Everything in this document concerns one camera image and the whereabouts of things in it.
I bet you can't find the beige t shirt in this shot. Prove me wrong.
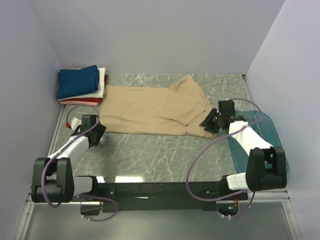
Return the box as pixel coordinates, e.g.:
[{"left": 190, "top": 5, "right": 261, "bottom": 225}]
[{"left": 99, "top": 75, "right": 215, "bottom": 138}]

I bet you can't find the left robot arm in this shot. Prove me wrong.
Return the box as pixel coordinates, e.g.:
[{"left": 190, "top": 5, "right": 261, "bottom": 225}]
[{"left": 31, "top": 114, "right": 106, "bottom": 208}]

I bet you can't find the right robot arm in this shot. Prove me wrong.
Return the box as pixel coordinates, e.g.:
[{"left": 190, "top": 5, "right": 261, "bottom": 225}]
[{"left": 200, "top": 98, "right": 287, "bottom": 200}]

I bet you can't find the folded white t shirt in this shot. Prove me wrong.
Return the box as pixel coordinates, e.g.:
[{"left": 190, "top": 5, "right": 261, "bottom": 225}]
[{"left": 58, "top": 67, "right": 106, "bottom": 101}]

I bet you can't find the folded pink t shirt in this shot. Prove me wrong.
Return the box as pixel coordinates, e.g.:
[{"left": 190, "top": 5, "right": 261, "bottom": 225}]
[{"left": 60, "top": 98, "right": 101, "bottom": 106}]

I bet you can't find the folded blue t shirt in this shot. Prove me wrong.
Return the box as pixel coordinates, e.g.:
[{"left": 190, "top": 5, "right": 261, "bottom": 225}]
[{"left": 56, "top": 65, "right": 100, "bottom": 100}]

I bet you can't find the black base beam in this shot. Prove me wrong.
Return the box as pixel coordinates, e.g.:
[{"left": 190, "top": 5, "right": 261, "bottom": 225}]
[{"left": 72, "top": 180, "right": 237, "bottom": 213}]

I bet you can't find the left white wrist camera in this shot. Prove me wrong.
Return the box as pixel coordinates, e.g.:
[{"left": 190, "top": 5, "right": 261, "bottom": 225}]
[{"left": 65, "top": 117, "right": 82, "bottom": 131}]

